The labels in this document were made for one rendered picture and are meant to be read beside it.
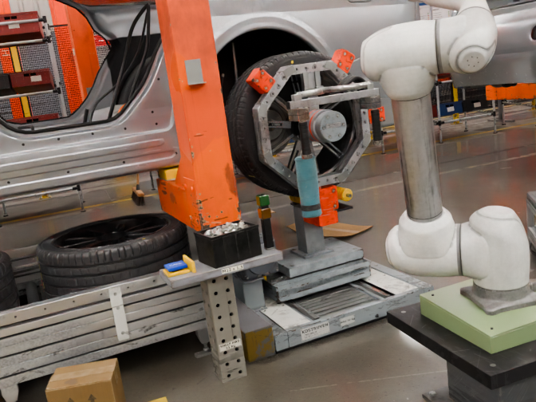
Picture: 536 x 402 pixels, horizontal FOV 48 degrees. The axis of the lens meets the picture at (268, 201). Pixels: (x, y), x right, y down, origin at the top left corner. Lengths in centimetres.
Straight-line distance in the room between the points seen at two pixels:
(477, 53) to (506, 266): 62
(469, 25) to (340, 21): 169
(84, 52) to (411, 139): 368
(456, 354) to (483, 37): 82
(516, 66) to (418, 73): 339
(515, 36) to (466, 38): 339
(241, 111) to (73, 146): 74
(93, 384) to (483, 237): 133
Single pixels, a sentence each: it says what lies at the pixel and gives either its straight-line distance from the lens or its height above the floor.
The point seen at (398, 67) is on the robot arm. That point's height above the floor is 107.
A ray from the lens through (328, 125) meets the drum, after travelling 252.
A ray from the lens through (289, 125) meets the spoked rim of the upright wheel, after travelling 271.
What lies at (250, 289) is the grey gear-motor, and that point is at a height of 18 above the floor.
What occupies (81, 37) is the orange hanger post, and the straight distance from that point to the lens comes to 498.
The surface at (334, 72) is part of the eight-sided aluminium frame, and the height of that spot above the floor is 106.
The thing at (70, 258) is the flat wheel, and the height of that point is 49.
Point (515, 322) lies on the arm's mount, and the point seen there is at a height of 35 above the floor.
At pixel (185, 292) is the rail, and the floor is 29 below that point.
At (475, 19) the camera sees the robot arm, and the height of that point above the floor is 116.
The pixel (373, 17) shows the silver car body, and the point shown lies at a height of 131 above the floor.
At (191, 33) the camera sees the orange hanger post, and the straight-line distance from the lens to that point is 229.
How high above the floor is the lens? 109
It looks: 12 degrees down
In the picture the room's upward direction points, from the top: 8 degrees counter-clockwise
